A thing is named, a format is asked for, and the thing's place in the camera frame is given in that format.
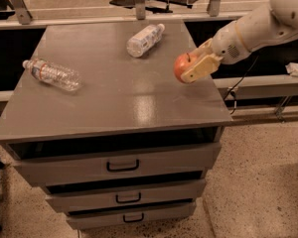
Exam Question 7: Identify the grey drawer cabinet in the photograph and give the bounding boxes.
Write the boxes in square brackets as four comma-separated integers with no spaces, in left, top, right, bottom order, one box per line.
[0,21,230,217]

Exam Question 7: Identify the black cable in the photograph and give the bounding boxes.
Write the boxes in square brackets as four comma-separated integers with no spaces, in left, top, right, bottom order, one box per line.
[223,55,260,116]

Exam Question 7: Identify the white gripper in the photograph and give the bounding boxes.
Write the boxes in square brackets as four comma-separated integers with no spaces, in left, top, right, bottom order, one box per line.
[180,21,250,83]

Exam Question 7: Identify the clear water bottle white label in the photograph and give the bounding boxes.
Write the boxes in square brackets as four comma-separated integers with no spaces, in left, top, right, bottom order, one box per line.
[126,24,165,58]

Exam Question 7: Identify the bottom grey drawer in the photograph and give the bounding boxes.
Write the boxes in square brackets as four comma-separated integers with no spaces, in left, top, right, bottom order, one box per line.
[67,201,196,230]

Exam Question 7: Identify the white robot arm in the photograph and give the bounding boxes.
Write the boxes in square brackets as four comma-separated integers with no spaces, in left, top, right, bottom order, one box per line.
[174,0,298,83]

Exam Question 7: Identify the top grey drawer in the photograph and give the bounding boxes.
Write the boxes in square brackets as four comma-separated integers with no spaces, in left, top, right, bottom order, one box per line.
[14,142,222,186]

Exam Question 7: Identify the red apple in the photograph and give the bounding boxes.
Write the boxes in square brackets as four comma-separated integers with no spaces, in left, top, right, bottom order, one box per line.
[173,53,198,82]

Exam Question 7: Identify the grey drawer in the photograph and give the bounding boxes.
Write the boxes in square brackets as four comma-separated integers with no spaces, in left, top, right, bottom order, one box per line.
[14,142,222,186]
[46,178,206,213]
[67,201,196,230]

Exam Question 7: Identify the white paper packet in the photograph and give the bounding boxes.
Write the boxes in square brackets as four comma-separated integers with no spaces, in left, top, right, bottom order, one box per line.
[286,62,298,77]

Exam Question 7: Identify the middle grey drawer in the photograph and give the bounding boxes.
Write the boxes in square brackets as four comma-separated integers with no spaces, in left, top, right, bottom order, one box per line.
[46,178,206,213]

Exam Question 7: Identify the clear water bottle orange label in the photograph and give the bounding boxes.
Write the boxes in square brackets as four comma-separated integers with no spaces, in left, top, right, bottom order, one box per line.
[22,59,82,92]

